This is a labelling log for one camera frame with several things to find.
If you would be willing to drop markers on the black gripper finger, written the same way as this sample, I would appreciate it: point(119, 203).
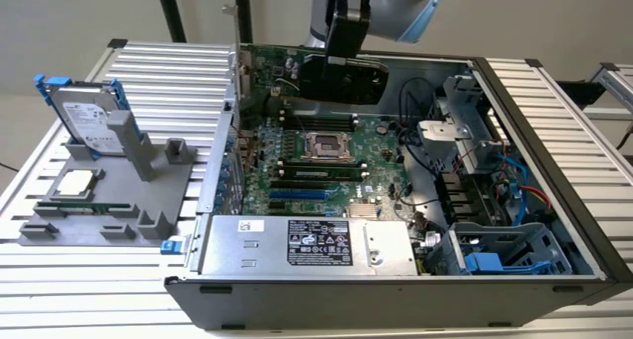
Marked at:
point(348, 38)

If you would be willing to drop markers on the green graphics card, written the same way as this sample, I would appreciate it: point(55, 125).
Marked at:
point(261, 57)

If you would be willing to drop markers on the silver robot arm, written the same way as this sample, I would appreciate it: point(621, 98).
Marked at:
point(396, 9)

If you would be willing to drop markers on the round coin cell battery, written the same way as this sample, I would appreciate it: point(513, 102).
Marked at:
point(380, 129)

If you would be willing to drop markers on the CPU socket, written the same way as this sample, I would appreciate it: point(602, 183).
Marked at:
point(326, 144)

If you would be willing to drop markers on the silver metal drive cage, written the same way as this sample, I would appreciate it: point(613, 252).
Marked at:
point(440, 131)

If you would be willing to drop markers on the green motherboard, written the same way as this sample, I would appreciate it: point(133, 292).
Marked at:
point(376, 157)

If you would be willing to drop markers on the green RAM stick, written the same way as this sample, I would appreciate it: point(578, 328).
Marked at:
point(105, 207)
point(316, 174)

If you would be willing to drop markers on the black expansion slot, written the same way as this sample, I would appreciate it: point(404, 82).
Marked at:
point(306, 184)

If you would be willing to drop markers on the blue expansion slot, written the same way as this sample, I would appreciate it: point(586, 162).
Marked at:
point(296, 195)

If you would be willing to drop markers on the silver chipset heatsink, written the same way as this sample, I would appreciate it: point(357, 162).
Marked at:
point(362, 210)

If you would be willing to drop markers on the neighbouring metal slat table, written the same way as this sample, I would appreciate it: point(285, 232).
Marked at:
point(616, 73)

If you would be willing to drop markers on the hard disk in blue carrier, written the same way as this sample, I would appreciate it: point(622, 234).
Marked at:
point(87, 120)

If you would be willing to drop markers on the grey disk bay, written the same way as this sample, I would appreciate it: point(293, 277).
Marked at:
point(500, 227)

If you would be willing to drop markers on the silver power supply unit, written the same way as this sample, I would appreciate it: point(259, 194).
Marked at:
point(257, 257)

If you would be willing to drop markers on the blue disk bay latch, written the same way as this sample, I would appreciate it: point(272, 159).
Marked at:
point(484, 263)

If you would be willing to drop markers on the blue case latch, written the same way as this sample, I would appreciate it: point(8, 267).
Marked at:
point(171, 246)

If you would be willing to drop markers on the silver CPU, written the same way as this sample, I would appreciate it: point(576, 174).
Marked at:
point(73, 183)

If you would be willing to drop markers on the open grey PC case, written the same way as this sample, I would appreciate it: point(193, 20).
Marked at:
point(345, 302)

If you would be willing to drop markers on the grey parts rack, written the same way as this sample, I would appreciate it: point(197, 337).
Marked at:
point(89, 239)

